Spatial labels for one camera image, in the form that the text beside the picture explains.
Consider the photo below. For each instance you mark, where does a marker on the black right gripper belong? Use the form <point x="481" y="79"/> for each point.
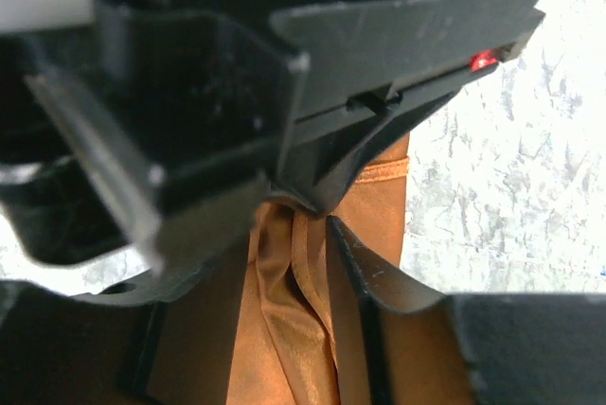
<point x="177" y="96"/>

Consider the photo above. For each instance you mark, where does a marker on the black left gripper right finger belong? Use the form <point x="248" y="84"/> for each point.
<point x="398" y="341"/>

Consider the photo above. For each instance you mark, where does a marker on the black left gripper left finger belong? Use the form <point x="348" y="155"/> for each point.
<point x="164" y="336"/>

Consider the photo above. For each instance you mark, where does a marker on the orange cloth napkin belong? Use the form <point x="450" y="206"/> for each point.
<point x="284" y="350"/>

